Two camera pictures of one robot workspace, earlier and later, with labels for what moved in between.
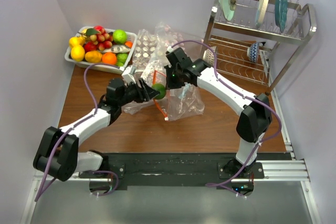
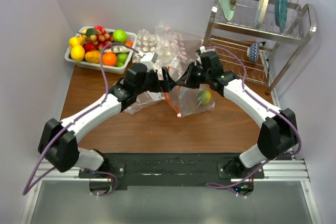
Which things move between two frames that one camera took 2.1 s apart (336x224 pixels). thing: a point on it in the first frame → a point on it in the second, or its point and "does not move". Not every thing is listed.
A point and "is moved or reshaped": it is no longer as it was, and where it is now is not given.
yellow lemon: (93, 56) does not move
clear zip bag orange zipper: (180, 102) is moved or reshaped
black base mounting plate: (173, 169) does not move
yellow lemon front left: (77, 53) does not move
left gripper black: (145, 93) → (164, 85)
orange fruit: (109, 58) does not move
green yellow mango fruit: (161, 88) is moved or reshaped
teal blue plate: (281, 6) does not move
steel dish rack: (261, 39) does not move
